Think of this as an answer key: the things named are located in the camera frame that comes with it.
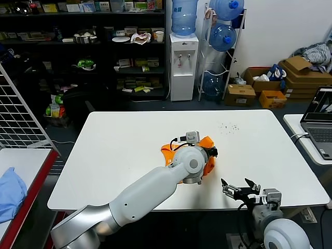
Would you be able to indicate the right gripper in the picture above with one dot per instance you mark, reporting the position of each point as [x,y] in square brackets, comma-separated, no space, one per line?
[246,197]

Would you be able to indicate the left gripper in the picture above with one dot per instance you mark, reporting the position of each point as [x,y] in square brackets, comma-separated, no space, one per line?
[212,151]

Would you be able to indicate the orange t-shirt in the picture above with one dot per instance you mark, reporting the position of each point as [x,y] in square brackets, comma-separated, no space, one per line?
[208,168]

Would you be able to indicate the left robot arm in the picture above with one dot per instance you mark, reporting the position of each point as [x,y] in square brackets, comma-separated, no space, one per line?
[145,194]

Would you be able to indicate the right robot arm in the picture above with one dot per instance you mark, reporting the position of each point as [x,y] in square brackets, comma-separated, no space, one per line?
[282,230]

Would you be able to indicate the pile of grey clothes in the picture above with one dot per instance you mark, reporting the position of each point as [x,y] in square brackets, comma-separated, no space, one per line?
[316,54]

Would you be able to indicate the white floor power strip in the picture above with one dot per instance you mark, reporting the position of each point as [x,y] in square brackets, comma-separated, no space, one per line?
[237,241]

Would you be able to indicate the closed brown cardboard box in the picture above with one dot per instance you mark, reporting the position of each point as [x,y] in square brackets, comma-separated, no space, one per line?
[240,96]

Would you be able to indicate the blue water bottle lying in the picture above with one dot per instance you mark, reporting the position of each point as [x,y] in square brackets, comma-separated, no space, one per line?
[221,37]
[227,9]
[213,84]

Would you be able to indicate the yellow cardboard box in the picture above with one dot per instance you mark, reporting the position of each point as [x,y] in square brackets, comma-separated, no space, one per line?
[272,99]

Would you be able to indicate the white side table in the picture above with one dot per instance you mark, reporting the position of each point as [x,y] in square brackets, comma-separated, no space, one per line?
[293,124]

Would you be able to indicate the open brown cardboard box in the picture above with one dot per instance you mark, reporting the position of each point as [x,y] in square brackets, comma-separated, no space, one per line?
[264,85]

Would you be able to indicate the white water dispenser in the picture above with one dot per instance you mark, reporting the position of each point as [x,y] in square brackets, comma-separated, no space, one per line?
[183,70]

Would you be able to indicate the white bottle rack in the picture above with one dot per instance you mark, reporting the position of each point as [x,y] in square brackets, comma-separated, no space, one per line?
[233,64]

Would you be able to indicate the grey laptop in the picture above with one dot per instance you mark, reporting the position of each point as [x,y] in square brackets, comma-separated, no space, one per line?
[320,129]

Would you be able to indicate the blue white bag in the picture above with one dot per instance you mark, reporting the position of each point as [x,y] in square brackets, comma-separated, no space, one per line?
[276,72]

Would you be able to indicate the stack of flat cardboard boxes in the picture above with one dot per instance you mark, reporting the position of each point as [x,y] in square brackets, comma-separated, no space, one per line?
[308,83]

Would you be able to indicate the white paper cup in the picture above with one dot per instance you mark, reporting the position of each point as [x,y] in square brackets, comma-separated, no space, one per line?
[159,36]

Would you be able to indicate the white pink plastic bag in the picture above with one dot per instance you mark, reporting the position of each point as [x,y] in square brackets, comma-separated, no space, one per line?
[140,39]

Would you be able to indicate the blue water bottle upright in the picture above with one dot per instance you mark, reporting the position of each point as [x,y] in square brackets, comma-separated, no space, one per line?
[184,18]

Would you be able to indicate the black office chair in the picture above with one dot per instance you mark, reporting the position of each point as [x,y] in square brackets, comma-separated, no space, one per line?
[83,101]

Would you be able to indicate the black storage shelf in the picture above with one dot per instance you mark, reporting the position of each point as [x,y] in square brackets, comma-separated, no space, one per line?
[109,52]

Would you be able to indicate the white plate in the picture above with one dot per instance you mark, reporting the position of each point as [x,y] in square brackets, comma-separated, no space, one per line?
[121,39]

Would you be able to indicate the green packaged goods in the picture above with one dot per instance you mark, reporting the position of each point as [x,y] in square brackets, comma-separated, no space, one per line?
[85,63]

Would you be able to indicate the basket of snack packs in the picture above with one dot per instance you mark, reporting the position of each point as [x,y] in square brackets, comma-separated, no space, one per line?
[55,111]

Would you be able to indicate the metal bowl with buns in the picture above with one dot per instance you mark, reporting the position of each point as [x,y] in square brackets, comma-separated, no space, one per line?
[84,37]

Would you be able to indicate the red-edged white table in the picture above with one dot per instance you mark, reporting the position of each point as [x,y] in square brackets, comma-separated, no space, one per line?
[31,166]

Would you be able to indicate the light blue cloth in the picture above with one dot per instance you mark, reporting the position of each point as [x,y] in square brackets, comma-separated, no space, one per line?
[10,194]

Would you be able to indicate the cola bottle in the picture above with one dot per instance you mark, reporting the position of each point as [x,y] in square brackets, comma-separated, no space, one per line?
[33,6]

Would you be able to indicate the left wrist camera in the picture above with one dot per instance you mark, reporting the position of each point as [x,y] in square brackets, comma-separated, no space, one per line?
[192,137]

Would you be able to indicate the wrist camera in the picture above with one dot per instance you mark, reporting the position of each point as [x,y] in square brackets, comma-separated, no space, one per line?
[192,137]
[271,197]

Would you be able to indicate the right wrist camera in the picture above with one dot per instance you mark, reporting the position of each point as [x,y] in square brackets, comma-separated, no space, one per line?
[271,197]

